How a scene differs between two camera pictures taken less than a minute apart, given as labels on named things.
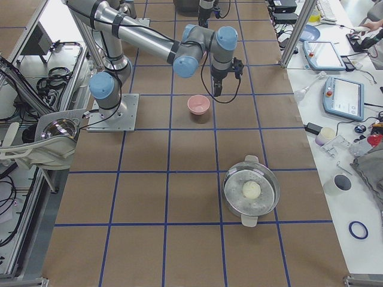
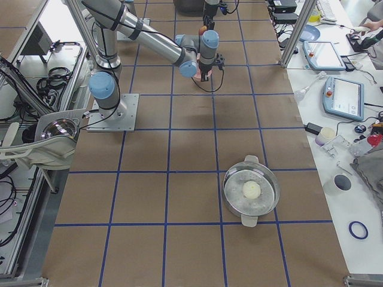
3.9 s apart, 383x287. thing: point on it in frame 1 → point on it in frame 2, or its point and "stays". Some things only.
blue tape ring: x=353 y=234 stays
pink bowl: x=198 y=104 → x=198 y=75
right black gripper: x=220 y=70 → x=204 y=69
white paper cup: x=338 y=185 stays
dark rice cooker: x=187 y=6 stays
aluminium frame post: x=306 y=12 stays
